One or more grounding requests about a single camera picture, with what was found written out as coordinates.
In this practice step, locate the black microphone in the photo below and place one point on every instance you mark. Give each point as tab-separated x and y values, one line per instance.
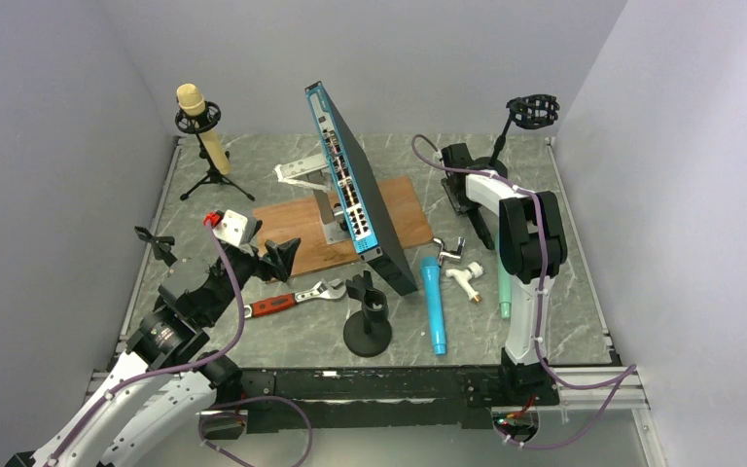
481	228

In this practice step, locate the black round-base mic stand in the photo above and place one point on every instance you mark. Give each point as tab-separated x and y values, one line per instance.
161	245

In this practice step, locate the mint green microphone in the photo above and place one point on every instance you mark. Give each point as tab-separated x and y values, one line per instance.
504	296

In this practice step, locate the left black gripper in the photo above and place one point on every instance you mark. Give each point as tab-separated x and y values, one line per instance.
281	255

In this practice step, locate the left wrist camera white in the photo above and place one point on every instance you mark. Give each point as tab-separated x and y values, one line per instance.
231	227

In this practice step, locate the metal bracket holder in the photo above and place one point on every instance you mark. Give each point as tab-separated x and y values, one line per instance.
312	173

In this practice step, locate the black stand of green microphone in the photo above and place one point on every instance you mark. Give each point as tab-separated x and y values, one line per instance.
367	332

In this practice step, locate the black tripod mic stand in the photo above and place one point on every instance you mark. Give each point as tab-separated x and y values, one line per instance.
205	119

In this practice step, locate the blue microphone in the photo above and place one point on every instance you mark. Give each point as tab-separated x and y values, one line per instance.
430	273

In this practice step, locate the black stand with shock mount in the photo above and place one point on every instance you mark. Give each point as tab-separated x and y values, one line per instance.
530	112

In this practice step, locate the aluminium frame rail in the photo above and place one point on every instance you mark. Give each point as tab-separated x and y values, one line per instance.
595	389

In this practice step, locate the adjustable wrench red handle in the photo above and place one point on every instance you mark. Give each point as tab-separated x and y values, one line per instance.
322	290

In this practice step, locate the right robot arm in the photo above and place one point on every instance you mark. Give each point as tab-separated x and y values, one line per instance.
531	246

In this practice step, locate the white plastic faucet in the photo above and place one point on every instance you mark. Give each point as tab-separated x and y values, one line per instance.
464	277

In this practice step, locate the chrome faucet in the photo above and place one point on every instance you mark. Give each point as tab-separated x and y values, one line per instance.
449	255

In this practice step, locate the blue black network switch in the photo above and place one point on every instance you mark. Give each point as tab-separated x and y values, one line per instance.
370	226

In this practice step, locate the beige microphone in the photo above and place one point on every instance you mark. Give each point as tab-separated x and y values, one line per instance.
189	97

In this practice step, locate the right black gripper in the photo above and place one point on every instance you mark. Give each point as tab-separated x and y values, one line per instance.
459	207

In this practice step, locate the wooden board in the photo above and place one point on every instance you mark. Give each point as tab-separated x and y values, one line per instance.
300	218

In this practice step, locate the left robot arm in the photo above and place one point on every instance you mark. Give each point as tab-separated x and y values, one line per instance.
163	377

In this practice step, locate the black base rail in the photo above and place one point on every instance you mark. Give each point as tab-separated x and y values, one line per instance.
271	400

